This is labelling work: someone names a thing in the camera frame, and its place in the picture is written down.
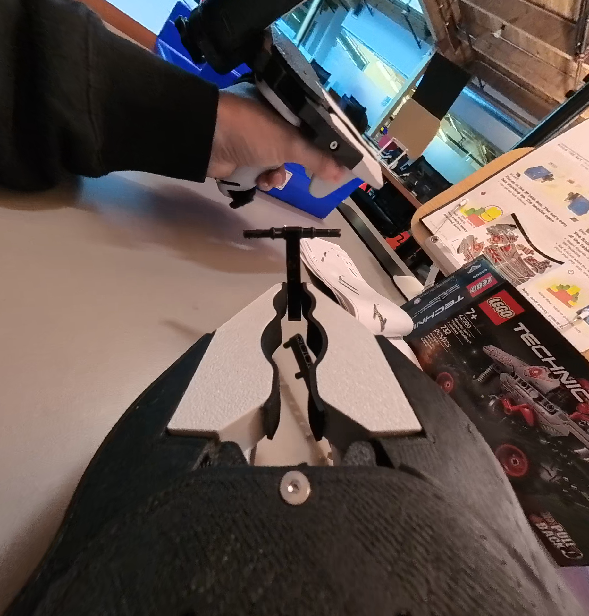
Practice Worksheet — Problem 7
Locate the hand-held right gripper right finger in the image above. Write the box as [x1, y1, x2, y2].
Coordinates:
[300, 281, 423, 465]

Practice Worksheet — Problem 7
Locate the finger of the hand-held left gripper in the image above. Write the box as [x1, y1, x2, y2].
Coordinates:
[318, 86, 385, 188]

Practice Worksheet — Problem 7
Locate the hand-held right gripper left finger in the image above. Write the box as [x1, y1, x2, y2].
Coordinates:
[167, 281, 291, 464]

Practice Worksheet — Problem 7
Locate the black long axle pin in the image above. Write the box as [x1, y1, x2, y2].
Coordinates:
[243, 227, 342, 240]

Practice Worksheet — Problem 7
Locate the person's left forearm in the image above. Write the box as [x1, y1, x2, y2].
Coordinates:
[0, 0, 220, 191]

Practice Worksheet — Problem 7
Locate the person's left hand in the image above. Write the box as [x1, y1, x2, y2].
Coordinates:
[207, 90, 345, 192]

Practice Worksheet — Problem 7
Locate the pink white sign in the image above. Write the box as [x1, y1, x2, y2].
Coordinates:
[378, 136, 408, 167]

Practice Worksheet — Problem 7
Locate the tan panel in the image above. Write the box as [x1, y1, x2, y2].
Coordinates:
[393, 98, 442, 159]

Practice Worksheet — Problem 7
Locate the open instruction booklet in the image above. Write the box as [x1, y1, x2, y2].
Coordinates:
[299, 238, 422, 369]

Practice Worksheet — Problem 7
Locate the black panel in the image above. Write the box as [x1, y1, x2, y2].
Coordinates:
[412, 53, 470, 121]

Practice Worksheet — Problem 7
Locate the white board stand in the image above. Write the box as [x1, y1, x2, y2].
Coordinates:
[393, 262, 442, 299]

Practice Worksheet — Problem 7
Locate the black toy set box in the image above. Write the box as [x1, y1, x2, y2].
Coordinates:
[401, 269, 589, 568]

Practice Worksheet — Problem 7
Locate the wooden board with instruction poster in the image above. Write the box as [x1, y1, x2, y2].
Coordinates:
[411, 112, 589, 371]

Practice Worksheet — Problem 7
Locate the black metal bar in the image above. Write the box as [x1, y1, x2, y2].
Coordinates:
[511, 79, 589, 151]

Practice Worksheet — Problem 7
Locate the black desk divider rail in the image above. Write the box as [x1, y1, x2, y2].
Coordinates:
[337, 201, 422, 289]

